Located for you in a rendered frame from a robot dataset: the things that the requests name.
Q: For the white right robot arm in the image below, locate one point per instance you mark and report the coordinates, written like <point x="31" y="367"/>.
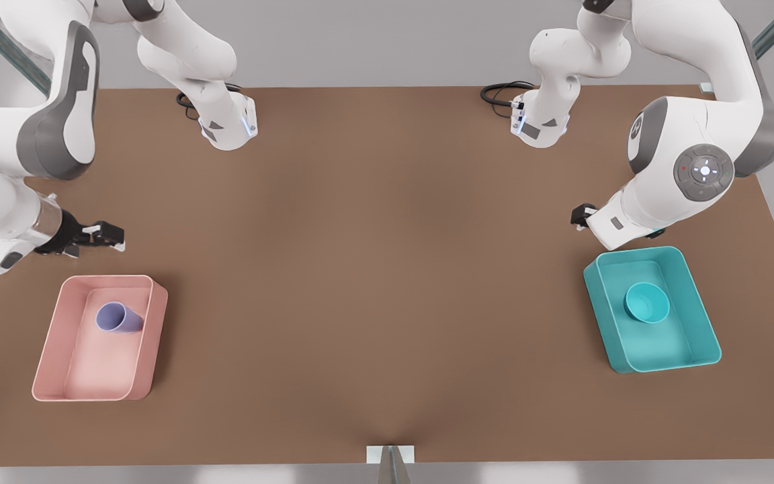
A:
<point x="58" y="128"/>

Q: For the pink rectangular box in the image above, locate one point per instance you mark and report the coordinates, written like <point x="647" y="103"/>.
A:
<point x="99" y="338"/>

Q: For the lavender cup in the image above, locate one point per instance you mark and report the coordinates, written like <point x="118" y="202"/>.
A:
<point x="118" y="318"/>

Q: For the teal rectangular box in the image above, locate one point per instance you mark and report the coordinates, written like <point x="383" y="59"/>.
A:
<point x="652" y="308"/>

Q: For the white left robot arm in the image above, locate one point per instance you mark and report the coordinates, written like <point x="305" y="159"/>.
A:
<point x="689" y="134"/>

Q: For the silver frame post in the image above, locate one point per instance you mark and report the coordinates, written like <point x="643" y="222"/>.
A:
<point x="4" y="44"/>
<point x="773" y="30"/>
<point x="391" y="464"/>

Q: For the teal bowl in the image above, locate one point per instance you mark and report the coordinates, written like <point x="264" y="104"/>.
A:
<point x="647" y="302"/>

